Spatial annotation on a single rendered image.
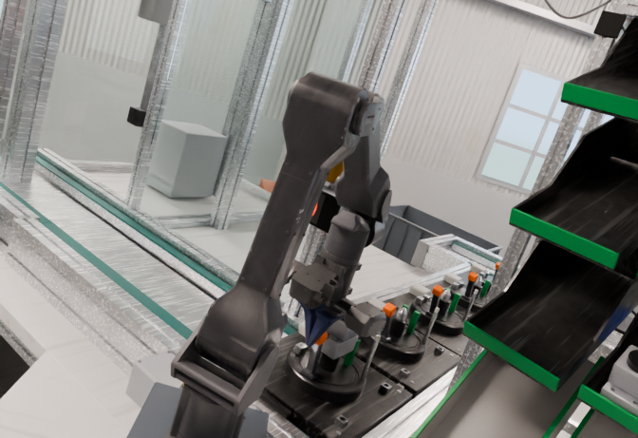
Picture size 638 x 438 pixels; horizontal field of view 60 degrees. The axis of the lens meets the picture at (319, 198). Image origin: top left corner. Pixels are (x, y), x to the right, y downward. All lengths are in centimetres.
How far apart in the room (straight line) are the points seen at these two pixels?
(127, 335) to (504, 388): 62
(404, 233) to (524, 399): 210
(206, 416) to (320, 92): 34
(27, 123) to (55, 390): 85
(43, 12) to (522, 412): 138
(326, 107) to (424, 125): 444
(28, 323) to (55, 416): 26
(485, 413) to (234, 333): 42
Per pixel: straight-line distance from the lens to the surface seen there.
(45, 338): 112
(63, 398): 99
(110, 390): 101
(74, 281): 115
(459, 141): 505
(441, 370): 118
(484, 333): 75
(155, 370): 90
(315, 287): 75
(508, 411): 86
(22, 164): 169
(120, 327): 105
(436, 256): 212
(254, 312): 56
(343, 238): 78
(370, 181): 73
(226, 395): 56
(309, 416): 88
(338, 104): 53
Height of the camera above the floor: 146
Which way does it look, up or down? 13 degrees down
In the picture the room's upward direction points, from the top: 18 degrees clockwise
